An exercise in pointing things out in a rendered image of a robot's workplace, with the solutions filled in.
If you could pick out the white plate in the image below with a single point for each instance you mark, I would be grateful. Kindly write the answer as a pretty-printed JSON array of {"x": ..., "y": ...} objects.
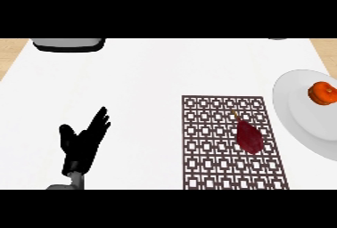
[{"x": 304, "y": 118}]

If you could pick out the dark red squash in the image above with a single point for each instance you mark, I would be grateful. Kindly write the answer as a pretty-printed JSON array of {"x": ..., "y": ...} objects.
[{"x": 249, "y": 136}]

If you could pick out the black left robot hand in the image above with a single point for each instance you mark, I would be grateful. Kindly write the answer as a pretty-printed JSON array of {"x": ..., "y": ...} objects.
[{"x": 83, "y": 142}]

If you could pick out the brown patterned placemat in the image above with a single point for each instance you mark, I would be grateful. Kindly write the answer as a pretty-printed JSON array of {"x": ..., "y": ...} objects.
[{"x": 210, "y": 166}]

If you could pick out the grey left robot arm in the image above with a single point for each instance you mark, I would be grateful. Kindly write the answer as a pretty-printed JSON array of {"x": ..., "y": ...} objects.
[{"x": 73, "y": 181}]

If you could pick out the orange round fruit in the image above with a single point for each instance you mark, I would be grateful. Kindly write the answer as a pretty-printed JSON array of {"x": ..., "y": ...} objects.
[{"x": 324, "y": 93}]

